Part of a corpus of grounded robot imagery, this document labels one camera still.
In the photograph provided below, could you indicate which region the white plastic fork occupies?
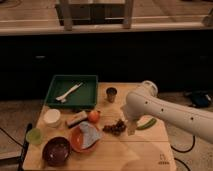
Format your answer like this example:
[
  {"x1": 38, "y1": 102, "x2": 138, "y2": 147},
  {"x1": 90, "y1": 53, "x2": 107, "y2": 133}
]
[{"x1": 55, "y1": 82, "x2": 83, "y2": 103}]

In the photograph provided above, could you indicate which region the wooden chair frame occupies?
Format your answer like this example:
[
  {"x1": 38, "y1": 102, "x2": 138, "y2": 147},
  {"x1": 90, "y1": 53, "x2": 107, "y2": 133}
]
[{"x1": 55, "y1": 0, "x2": 134, "y2": 32}]

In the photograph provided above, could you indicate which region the green plastic tray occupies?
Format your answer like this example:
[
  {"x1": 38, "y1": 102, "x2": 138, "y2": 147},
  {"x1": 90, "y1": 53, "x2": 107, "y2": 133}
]
[{"x1": 45, "y1": 75, "x2": 98, "y2": 109}]

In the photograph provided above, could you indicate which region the blue grey cloth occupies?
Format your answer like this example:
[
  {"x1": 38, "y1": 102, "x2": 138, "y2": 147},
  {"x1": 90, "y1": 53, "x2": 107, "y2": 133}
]
[{"x1": 79, "y1": 121, "x2": 101, "y2": 149}]

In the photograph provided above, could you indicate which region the black cable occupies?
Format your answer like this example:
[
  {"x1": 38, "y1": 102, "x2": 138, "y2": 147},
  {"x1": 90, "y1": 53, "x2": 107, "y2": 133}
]
[{"x1": 170, "y1": 134, "x2": 197, "y2": 171}]

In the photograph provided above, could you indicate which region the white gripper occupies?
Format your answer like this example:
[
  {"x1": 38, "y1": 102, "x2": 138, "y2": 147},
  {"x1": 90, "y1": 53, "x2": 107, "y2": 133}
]
[{"x1": 121, "y1": 104, "x2": 142, "y2": 135}]

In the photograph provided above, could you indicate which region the green pepper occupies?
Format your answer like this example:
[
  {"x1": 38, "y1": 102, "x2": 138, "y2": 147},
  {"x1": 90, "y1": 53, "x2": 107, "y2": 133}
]
[{"x1": 136, "y1": 118, "x2": 157, "y2": 130}]

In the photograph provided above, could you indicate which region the dark purple bowl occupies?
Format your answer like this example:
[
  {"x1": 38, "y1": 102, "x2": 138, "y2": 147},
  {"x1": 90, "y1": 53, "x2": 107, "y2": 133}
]
[{"x1": 42, "y1": 137, "x2": 70, "y2": 167}]

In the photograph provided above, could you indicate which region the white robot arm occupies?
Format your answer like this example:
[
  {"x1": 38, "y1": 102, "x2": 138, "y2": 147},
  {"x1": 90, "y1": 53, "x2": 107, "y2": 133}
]
[{"x1": 121, "y1": 80, "x2": 213, "y2": 144}]

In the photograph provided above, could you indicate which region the orange plate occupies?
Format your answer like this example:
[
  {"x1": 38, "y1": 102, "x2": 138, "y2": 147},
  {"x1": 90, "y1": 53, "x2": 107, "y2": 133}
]
[{"x1": 69, "y1": 126, "x2": 98, "y2": 153}]

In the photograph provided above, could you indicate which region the wooden block brush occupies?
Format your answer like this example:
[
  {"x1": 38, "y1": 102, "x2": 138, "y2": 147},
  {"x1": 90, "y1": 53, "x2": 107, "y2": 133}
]
[{"x1": 66, "y1": 111, "x2": 87, "y2": 128}]

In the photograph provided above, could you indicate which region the green plastic cup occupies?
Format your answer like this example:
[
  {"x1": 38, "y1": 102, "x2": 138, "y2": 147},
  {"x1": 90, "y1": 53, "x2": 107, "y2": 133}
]
[{"x1": 26, "y1": 128, "x2": 43, "y2": 145}]

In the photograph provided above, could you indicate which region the dark object on floor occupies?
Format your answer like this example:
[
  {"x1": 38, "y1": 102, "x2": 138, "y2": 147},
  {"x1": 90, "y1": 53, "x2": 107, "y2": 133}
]
[{"x1": 185, "y1": 91, "x2": 212, "y2": 108}]

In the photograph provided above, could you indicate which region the white small bowl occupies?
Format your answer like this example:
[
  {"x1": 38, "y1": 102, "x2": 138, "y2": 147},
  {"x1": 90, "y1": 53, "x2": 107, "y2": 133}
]
[{"x1": 43, "y1": 109, "x2": 61, "y2": 127}]

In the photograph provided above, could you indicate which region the orange fruit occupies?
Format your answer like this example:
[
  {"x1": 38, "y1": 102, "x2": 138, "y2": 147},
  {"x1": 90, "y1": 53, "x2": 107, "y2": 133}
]
[{"x1": 88, "y1": 110, "x2": 100, "y2": 123}]

